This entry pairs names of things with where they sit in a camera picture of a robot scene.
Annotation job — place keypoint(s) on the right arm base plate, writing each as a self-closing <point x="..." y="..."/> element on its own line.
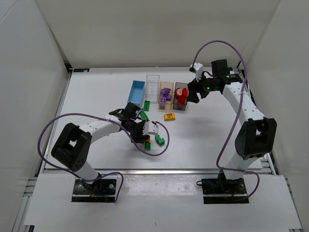
<point x="215" y="193"/>

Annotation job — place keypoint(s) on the light blue plastic container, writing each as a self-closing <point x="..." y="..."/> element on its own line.
<point x="137" y="92"/>

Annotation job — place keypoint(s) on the green lego brick bottom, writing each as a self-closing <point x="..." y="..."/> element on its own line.
<point x="147" y="146"/>

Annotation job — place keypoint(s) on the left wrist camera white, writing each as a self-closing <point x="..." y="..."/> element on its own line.
<point x="150" y="128"/>

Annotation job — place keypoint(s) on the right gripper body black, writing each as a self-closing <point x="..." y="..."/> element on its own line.
<point x="195" y="88"/>

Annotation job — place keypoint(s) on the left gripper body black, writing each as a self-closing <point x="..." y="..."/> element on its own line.
<point x="138" y="130"/>

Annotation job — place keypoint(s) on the amber transparent plastic container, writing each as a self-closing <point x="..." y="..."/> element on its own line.
<point x="168" y="105"/>

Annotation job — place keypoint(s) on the yellow lego brick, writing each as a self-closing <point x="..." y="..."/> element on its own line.
<point x="169" y="117"/>

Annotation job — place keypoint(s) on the red curved lego brick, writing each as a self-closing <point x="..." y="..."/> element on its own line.
<point x="184" y="93"/>

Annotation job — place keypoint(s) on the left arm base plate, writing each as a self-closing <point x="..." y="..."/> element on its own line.
<point x="101" y="191"/>

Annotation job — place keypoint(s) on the blue label sticker left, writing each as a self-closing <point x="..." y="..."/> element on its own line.
<point x="81" y="70"/>

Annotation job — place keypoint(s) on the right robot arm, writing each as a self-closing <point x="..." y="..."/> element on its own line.
<point x="257" y="132"/>

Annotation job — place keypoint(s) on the clear plastic container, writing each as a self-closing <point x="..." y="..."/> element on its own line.
<point x="152" y="88"/>

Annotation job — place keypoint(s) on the green lego plate upright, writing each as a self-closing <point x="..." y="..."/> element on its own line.
<point x="146" y="106"/>

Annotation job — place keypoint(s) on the red long lego brick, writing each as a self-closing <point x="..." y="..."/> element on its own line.
<point x="181" y="101"/>

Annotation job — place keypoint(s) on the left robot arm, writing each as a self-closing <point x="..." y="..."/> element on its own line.
<point x="72" y="146"/>

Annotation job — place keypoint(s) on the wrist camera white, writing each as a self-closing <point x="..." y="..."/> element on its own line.
<point x="150" y="128"/>
<point x="197" y="69"/>

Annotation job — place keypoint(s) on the small purple lego brick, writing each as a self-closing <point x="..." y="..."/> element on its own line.
<point x="167" y="97"/>

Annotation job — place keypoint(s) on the small green lego cube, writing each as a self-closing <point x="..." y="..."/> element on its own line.
<point x="157" y="137"/>
<point x="161" y="141"/>

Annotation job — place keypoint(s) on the green lego plate flat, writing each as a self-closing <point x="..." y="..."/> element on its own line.
<point x="143" y="116"/>

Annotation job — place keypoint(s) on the purple lego brick with studs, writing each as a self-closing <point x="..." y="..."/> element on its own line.
<point x="165" y="91"/>

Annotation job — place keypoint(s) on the aluminium frame rail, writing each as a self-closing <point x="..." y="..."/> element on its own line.
<point x="264" y="170"/>

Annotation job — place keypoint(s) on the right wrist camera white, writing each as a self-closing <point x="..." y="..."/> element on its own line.
<point x="197" y="69"/>

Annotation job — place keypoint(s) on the smoky grey plastic container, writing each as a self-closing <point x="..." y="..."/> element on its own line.
<point x="178" y="106"/>

